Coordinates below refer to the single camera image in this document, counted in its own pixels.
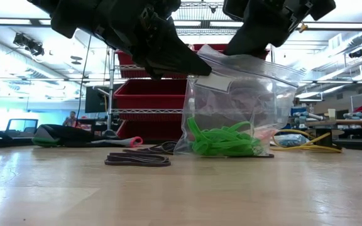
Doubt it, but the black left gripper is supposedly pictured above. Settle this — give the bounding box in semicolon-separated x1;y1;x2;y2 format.
26;0;212;80

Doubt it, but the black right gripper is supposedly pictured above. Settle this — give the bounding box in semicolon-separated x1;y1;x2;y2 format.
222;0;337;59

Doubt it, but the orange rubber band bunch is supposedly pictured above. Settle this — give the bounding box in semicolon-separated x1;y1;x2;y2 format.
256;127;278;145

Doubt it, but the green rubber band bunch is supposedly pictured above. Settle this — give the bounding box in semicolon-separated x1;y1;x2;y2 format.
186;116;265;158

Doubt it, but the blue rubber band bunch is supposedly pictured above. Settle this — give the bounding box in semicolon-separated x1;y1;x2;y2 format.
278;134;307;147

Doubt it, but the blue storage bin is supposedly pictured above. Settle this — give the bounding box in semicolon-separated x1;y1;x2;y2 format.
290;106;307;117

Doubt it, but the black monitor back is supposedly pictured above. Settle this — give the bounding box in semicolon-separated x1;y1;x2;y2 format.
85;86;110;114

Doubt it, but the grey blue pipe fitting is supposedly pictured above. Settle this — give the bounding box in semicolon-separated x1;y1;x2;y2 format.
293;110;326;124
343;111;362;121

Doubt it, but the person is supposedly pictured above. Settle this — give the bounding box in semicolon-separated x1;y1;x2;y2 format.
62;110;79;128

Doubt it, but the wooden workbench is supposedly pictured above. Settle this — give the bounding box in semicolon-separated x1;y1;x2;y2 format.
305;119;362;127

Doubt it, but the black and green bag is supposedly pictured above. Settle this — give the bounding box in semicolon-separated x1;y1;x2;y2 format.
31;123;144;149

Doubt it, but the computer monitor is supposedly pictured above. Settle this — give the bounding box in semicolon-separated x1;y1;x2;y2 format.
4;118;39;138

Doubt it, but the chrome wire shelving rack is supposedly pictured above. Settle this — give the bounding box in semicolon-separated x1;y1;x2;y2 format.
107;1;278;139

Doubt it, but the yellow cable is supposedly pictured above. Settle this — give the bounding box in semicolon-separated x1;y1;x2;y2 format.
270;128;344;154

